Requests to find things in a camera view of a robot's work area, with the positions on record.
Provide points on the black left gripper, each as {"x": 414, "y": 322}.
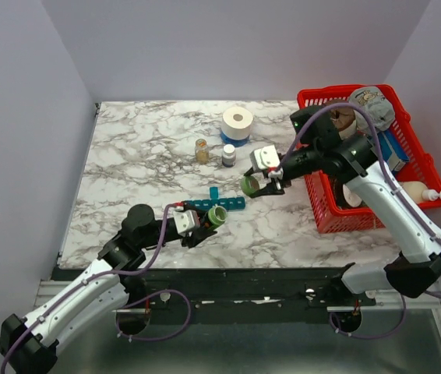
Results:
{"x": 196, "y": 238}

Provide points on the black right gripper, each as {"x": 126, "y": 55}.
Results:
{"x": 269, "y": 188}

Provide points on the green bottle cap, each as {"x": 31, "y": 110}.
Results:
{"x": 249, "y": 185}

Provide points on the green pill bottle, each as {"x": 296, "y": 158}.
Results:
{"x": 216, "y": 216}

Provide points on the teal weekly pill organizer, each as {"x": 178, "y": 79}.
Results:
{"x": 236, "y": 203}

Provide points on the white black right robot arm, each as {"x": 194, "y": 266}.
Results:
{"x": 357, "y": 162}

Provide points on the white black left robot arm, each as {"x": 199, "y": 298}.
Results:
{"x": 31, "y": 344}

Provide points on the white pill bottle blue label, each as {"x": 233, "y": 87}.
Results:
{"x": 228, "y": 156}

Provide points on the white paper roll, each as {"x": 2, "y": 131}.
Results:
{"x": 237, "y": 123}

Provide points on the clear jar yellow capsules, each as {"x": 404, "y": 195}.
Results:
{"x": 202, "y": 151}

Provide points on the brown wrapped roll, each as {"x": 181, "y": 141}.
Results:
{"x": 344, "y": 120}

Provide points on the blue carton box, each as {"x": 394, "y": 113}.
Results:
{"x": 392, "y": 151}

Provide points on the grey crumpled bag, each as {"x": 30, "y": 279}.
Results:
{"x": 372, "y": 101}

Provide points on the cream squeeze bottle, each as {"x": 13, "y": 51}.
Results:
{"x": 420, "y": 192}

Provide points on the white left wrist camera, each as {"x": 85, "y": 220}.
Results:
{"x": 186, "y": 221}

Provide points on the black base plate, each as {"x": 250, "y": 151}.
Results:
{"x": 211, "y": 292}

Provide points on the aluminium rail frame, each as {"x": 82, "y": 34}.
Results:
{"x": 385, "y": 300}

